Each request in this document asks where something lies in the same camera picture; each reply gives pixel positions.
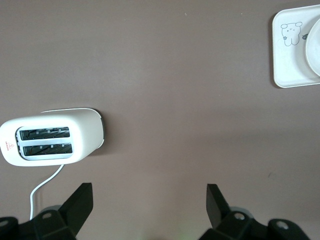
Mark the white toaster power cable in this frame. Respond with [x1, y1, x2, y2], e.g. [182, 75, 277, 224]
[29, 164, 63, 221]

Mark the cream round plate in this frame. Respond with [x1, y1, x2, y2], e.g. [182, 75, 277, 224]
[304, 18, 320, 77]

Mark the white two-slot toaster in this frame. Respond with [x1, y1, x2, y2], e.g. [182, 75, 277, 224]
[0, 107, 106, 168]

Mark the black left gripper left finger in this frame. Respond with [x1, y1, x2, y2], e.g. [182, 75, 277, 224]
[0, 182, 94, 240]

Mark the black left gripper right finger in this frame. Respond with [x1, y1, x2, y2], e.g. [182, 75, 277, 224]
[199, 183, 311, 240]

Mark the cream rabbit print tray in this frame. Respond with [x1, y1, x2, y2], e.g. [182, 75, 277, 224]
[271, 4, 320, 89]

